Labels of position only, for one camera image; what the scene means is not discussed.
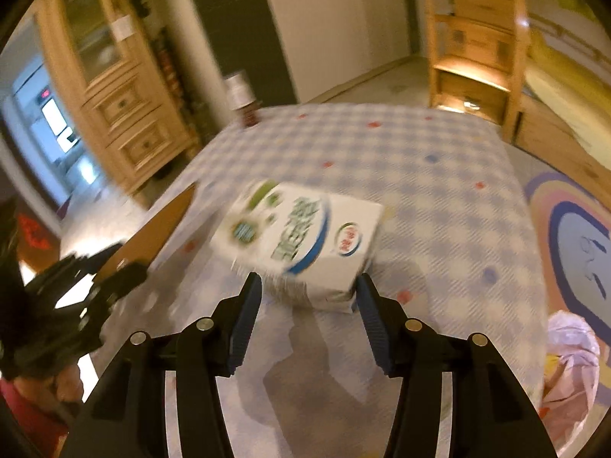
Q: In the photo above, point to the dark grey door panel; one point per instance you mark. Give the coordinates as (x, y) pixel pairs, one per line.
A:
(238, 24)

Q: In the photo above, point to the person's left forearm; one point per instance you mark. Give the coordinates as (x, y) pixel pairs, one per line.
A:
(28, 415)

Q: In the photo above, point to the yellow foam fruit net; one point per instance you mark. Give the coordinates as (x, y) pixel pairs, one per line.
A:
(550, 366)

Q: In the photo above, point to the wooden cabinet with drawers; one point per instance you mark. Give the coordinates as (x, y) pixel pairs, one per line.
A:
(119, 105)

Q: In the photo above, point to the white-capped brown bottle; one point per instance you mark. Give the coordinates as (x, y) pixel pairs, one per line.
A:
(241, 98)

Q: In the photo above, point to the wooden bunk bed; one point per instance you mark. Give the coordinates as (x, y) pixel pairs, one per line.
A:
(558, 138)

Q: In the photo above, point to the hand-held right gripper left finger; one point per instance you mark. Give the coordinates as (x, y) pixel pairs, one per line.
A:
(246, 324)

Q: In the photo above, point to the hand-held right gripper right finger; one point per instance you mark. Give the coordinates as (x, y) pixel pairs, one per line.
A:
(374, 338)

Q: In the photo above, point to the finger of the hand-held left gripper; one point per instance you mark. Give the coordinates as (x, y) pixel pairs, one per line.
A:
(121, 281)
(76, 269)

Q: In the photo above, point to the white paper note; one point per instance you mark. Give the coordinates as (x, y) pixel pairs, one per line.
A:
(124, 27)

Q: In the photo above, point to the pastel striped rug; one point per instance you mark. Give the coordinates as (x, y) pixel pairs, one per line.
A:
(573, 229)

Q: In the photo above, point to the red paper decoration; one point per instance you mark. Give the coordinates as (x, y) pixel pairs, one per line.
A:
(33, 233)

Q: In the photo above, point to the blue checked tablecloth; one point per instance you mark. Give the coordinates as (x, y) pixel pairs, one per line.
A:
(429, 200)

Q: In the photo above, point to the dark cluttered shelf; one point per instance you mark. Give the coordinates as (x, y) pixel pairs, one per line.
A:
(181, 86)

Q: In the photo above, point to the brown cardboard box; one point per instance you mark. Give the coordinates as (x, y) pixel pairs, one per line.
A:
(152, 229)

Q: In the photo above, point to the wooden stair drawers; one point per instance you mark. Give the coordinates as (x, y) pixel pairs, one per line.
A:
(477, 47)

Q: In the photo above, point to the pink plastic bag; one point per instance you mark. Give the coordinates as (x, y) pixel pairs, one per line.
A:
(573, 381)

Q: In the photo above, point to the white milk carton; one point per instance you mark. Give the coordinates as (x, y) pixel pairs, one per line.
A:
(305, 233)

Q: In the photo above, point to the yellow blanket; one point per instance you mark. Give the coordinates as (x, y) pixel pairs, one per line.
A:
(573, 55)

